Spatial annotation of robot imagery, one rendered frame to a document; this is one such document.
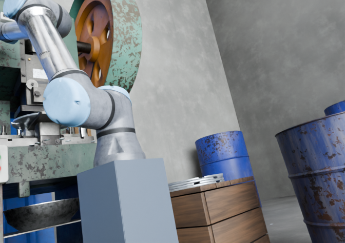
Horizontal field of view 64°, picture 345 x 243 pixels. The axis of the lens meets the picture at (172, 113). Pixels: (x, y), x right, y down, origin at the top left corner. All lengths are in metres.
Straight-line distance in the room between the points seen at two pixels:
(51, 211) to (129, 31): 0.97
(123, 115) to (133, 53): 0.82
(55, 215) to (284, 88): 3.49
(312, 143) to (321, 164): 0.07
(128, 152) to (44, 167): 0.60
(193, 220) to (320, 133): 0.51
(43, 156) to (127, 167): 0.64
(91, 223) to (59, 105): 0.32
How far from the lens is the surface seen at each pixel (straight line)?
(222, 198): 1.08
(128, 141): 0.79
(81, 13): 2.12
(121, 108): 0.81
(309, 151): 1.00
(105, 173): 0.74
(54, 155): 1.33
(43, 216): 1.38
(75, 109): 0.70
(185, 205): 1.04
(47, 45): 0.87
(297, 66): 4.18
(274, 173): 4.33
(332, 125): 0.98
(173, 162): 3.45
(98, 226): 0.79
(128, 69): 1.59
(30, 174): 1.29
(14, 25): 1.33
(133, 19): 1.65
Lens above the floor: 0.35
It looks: 16 degrees up
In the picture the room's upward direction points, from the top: 11 degrees counter-clockwise
